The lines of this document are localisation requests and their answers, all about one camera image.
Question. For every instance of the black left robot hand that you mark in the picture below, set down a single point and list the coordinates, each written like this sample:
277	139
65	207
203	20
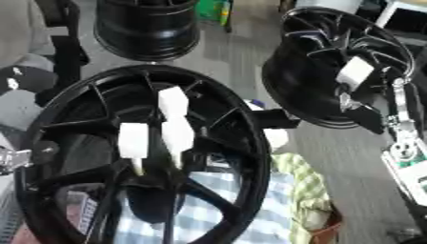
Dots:
47	151

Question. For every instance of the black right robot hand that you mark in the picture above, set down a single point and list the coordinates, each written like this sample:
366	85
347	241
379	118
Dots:
368	118

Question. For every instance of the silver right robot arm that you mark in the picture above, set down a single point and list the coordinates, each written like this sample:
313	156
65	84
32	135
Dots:
410	173

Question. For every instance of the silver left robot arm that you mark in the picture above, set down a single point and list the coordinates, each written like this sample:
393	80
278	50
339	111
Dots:
13	160

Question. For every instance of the black multi-spoke wheel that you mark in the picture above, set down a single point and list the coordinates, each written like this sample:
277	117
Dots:
311	63

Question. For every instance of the large black spoked wheel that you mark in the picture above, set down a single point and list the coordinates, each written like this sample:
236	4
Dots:
247	178

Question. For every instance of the black wheel rim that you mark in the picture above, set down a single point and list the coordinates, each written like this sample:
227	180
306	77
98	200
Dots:
147	30

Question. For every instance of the black shoe with white marks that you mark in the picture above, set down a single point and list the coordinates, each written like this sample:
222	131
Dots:
25	79

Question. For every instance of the black rectangular block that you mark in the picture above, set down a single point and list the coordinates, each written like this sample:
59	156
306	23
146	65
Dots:
276	118

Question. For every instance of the person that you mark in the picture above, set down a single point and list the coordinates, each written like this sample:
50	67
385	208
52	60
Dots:
22	28

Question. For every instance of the green package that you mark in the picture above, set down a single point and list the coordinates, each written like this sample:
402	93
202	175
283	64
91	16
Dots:
216	9

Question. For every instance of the white frame furniture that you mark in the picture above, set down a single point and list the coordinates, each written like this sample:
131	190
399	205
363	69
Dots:
397	12

